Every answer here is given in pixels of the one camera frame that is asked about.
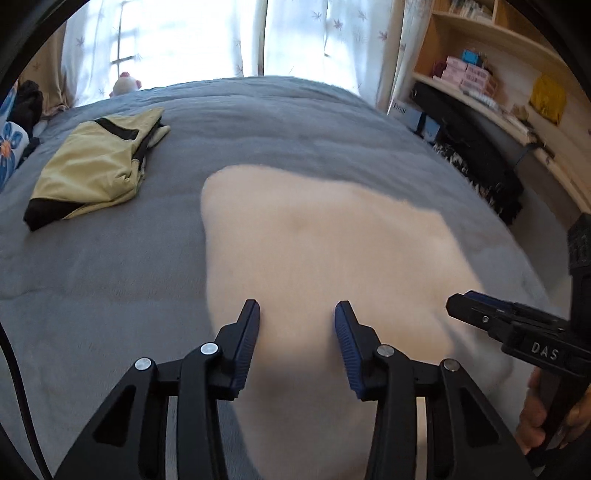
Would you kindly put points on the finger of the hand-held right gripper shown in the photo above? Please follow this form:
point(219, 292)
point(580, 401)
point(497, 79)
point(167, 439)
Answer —
point(480, 314)

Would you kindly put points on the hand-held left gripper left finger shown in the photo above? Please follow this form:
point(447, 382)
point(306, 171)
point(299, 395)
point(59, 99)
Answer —
point(247, 341)

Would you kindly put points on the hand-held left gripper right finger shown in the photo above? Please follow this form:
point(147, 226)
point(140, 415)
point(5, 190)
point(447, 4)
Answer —
point(345, 346)

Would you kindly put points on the cream knit cardigan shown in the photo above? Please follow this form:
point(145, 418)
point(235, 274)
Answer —
point(332, 249)

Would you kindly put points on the dark clothes pile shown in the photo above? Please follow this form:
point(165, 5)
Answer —
point(28, 106)

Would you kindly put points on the person's right hand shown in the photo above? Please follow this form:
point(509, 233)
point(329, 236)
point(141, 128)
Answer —
point(535, 415)

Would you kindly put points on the black white patterned cloth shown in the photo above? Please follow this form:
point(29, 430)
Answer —
point(466, 161)

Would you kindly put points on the black fringed fabric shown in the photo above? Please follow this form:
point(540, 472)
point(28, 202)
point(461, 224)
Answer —
point(475, 138)

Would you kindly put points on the white blue box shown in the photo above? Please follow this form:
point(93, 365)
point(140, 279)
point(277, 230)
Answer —
point(411, 115)

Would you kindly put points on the yellow cloth on shelf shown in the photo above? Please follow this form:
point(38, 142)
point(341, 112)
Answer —
point(548, 99)

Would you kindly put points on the grey bed blanket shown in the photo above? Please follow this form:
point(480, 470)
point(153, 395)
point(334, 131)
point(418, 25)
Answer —
point(300, 120)

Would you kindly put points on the yellow-green folded garment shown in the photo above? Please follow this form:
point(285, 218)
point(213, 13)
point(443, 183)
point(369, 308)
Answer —
point(92, 161)

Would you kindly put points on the stack of pink boxes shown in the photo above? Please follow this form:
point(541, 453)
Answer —
point(466, 76)

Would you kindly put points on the light wooden bookshelf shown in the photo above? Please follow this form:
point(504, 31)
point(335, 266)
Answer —
point(531, 50)

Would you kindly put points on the white pink plush toy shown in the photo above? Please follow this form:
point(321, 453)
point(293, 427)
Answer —
point(124, 85)

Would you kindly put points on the white sheer leaf-print curtain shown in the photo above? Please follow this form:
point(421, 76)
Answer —
point(323, 41)

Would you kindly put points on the floral pillow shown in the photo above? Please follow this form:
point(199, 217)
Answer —
point(7, 147)

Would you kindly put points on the beige curtain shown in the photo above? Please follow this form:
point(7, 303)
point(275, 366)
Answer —
point(48, 69)

